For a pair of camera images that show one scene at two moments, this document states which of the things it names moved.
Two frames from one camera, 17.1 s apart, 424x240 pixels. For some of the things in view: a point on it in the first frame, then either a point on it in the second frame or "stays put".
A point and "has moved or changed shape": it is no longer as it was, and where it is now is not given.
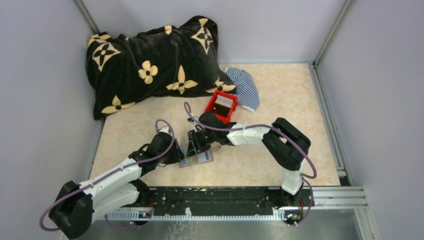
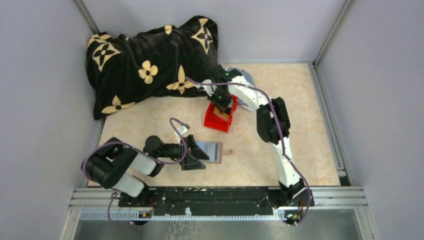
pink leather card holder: [204, 156] has moved or changed shape
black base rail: [217, 200] stays put
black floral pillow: [166, 61] stays put
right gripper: [195, 139] → [221, 103]
